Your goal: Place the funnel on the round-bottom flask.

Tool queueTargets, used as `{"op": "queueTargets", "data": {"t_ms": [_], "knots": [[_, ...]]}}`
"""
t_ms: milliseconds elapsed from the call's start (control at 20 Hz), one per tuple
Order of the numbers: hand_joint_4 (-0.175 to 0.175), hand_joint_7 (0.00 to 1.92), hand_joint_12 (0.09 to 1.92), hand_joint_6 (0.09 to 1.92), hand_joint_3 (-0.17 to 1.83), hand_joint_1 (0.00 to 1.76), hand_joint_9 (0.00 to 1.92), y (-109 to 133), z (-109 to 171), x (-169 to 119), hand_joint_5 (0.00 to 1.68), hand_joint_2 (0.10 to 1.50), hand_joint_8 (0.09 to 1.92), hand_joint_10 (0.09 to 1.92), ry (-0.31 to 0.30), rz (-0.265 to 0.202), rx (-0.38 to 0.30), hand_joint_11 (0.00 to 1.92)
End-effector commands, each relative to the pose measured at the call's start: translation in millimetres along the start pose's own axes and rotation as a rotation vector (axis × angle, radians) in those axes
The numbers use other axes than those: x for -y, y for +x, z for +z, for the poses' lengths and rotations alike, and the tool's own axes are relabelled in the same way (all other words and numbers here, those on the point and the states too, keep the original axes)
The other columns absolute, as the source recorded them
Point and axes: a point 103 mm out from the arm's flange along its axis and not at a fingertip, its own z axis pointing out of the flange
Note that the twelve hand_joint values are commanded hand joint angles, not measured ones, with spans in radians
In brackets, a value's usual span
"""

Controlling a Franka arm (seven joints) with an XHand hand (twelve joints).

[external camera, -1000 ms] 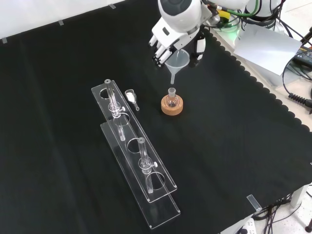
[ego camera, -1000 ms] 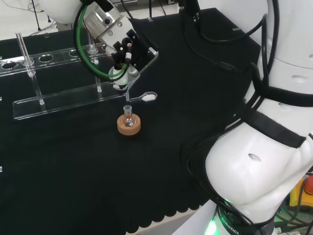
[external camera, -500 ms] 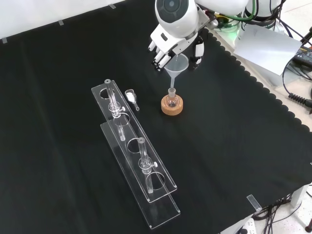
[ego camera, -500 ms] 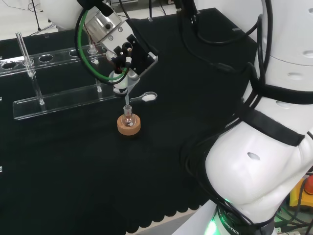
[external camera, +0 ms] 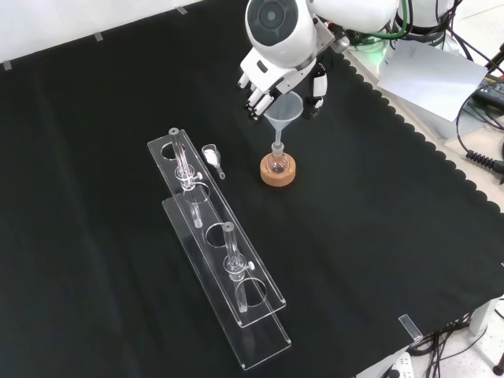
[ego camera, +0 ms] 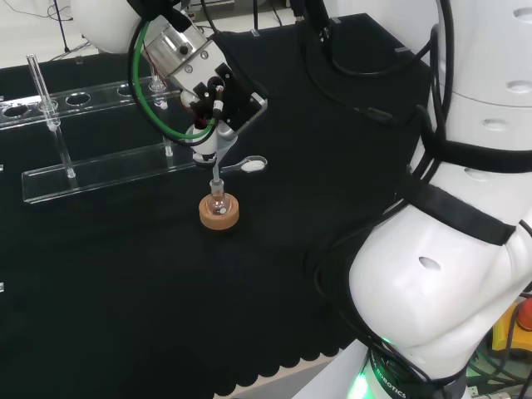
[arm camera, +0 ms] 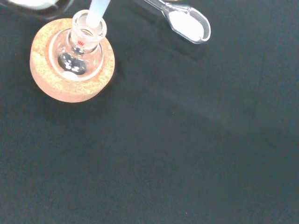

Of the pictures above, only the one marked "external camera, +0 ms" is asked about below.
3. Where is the clear plastic funnel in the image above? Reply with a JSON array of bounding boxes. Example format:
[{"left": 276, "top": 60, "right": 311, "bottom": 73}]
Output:
[{"left": 262, "top": 91, "right": 305, "bottom": 149}]

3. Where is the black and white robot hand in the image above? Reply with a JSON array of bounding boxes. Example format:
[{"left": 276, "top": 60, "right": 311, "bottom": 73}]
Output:
[{"left": 237, "top": 49, "right": 330, "bottom": 123}]

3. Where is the glass round-bottom flask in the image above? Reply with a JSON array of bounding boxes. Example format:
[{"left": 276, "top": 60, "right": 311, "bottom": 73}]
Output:
[{"left": 265, "top": 143, "right": 289, "bottom": 175}]

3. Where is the green cable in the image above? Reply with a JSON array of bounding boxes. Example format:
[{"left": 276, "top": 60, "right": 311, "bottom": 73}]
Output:
[{"left": 352, "top": 21, "right": 409, "bottom": 43}]

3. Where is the glass weighing funnel with powder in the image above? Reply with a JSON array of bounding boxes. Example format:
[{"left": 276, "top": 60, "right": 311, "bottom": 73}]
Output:
[{"left": 201, "top": 144, "right": 227, "bottom": 180}]

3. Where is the cork ring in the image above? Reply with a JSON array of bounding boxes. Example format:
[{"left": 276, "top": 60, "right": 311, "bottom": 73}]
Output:
[{"left": 259, "top": 153, "right": 297, "bottom": 188}]

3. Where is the pale board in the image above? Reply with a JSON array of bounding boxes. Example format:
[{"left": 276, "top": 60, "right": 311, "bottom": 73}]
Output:
[{"left": 376, "top": 39, "right": 489, "bottom": 139}]

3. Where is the black cloth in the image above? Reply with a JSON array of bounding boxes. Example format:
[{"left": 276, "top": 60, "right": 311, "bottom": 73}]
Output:
[{"left": 0, "top": 0, "right": 504, "bottom": 378}]

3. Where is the green and black device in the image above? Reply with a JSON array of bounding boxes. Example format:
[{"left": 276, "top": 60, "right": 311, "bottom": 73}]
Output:
[{"left": 474, "top": 73, "right": 504, "bottom": 106}]

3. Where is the black coiled cable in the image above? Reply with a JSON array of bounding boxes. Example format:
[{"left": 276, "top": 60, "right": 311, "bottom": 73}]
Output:
[{"left": 455, "top": 92, "right": 504, "bottom": 174}]

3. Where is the white power strip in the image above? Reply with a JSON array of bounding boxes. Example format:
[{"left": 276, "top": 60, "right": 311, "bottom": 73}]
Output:
[{"left": 376, "top": 351, "right": 415, "bottom": 378}]

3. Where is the clear acrylic funnel stand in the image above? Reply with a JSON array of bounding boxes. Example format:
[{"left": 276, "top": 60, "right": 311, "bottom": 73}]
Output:
[{"left": 146, "top": 127, "right": 293, "bottom": 372}]

